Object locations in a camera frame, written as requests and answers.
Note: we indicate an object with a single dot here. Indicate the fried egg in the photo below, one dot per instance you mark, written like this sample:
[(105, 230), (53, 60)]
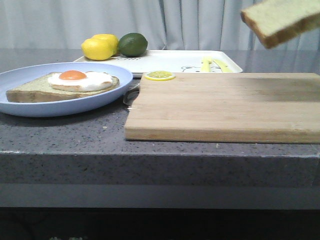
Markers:
[(77, 81)]

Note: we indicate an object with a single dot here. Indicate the bread slice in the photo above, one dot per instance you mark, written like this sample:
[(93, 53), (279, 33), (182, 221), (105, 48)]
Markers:
[(39, 90), (275, 22)]

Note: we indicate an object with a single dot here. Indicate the light blue round plate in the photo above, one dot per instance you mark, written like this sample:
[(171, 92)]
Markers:
[(13, 78)]

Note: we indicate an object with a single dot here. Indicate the white rectangular tray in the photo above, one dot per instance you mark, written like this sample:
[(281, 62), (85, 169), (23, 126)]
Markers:
[(176, 61)]

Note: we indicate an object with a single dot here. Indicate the lemon slice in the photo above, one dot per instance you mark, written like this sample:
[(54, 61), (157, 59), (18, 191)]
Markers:
[(159, 75)]

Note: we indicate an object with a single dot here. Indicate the yellow plastic fork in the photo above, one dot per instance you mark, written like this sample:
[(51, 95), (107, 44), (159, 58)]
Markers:
[(205, 64)]

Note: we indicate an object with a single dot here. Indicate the green lime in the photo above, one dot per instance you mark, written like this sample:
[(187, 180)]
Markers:
[(132, 44)]

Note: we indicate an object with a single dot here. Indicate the yellow plastic knife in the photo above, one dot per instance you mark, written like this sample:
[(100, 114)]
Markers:
[(223, 66)]

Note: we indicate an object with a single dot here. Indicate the front yellow lemon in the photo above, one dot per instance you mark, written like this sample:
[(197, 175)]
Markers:
[(97, 49)]

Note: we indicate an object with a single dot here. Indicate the yellow lemon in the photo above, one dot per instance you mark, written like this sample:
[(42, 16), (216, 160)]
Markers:
[(97, 49), (111, 39)]

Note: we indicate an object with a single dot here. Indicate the rear yellow lemon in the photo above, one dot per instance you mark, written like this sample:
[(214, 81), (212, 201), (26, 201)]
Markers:
[(111, 39)]

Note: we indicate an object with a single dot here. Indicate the wooden cutting board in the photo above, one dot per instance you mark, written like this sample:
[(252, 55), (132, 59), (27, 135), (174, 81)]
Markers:
[(228, 107)]

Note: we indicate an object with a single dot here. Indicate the grey curtain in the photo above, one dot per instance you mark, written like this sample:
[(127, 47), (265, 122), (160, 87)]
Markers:
[(166, 24)]

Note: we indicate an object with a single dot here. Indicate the metal cutting board handle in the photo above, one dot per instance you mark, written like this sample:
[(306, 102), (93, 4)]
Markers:
[(131, 95)]

